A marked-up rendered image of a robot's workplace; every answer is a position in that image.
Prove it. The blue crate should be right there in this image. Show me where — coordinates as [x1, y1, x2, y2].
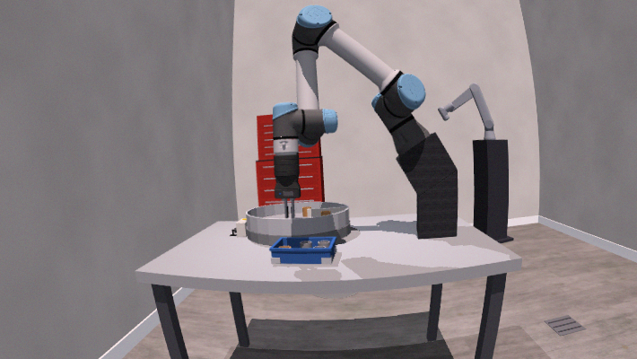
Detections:
[269, 237, 336, 264]

